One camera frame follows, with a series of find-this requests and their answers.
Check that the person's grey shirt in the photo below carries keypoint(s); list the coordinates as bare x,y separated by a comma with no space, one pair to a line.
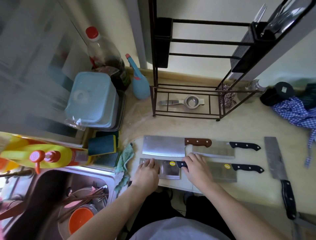
177,231

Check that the dark green scouring sponge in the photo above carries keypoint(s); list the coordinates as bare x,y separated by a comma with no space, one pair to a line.
107,160

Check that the person's right forearm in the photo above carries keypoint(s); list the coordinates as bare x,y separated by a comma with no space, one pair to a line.
237,217

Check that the bunch of brown chopsticks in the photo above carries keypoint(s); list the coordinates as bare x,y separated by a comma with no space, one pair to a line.
81,200

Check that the metal lemon squeezer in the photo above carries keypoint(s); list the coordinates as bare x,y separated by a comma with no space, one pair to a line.
191,101

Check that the blue checked cloth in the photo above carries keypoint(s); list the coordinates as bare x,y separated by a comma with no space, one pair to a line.
296,113

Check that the person's left hand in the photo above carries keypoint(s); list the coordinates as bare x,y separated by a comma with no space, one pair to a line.
145,175

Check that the black metal knife rack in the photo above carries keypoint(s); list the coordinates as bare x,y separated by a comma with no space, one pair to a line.
209,22

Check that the black cutlery holder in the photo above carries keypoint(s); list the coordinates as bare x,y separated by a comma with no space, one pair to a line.
163,42
247,52

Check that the silver spoon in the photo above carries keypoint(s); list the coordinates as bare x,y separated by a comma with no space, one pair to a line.
284,18

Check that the glass jar white lid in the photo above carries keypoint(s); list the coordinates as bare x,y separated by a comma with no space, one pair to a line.
250,90

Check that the person's black trousers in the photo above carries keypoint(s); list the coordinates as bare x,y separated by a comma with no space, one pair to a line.
158,207

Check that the dark green cloth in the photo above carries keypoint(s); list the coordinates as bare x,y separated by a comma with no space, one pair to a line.
309,95

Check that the green dish rag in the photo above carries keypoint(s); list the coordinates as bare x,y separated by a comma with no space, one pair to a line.
124,160

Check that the blue spray bottle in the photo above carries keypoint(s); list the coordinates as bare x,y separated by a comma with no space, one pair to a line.
140,85

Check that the yellow dish soap bottle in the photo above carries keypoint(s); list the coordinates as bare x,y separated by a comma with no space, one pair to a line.
61,154

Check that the person's left forearm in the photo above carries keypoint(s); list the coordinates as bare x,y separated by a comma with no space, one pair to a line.
111,217

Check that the light blue lidded container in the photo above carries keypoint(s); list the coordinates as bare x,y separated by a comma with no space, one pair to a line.
92,99

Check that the green and yellow sponge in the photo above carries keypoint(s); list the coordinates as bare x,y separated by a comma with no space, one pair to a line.
101,146

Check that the person's right hand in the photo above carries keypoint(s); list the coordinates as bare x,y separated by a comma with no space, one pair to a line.
198,173

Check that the red-capped dark sauce bottle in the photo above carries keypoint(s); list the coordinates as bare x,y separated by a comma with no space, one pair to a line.
106,56

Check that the silver fork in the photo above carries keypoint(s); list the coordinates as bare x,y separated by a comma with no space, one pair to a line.
261,12

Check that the clear plastic bag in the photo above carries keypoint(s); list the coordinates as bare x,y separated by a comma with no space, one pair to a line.
75,123

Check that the black round jar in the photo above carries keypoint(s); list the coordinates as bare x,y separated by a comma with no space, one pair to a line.
276,95

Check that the stainless steel sink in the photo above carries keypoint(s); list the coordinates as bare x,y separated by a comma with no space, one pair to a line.
49,188

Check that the orange bowl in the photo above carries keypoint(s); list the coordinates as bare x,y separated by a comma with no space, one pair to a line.
80,220

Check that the small red checked pouch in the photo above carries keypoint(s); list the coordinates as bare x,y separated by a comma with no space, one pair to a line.
228,97

